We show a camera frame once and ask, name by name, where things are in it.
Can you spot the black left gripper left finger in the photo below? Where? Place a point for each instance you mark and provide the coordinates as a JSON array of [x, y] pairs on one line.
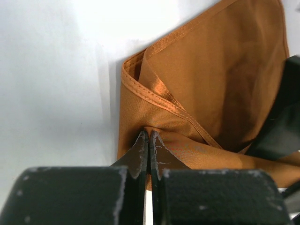
[[110, 195]]

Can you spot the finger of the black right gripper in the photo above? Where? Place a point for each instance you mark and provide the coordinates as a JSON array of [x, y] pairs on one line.
[[280, 133]]

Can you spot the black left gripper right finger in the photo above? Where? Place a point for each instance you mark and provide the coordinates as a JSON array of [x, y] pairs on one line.
[[182, 196]]

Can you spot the orange cloth napkin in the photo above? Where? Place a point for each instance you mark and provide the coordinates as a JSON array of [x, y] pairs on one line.
[[208, 87]]

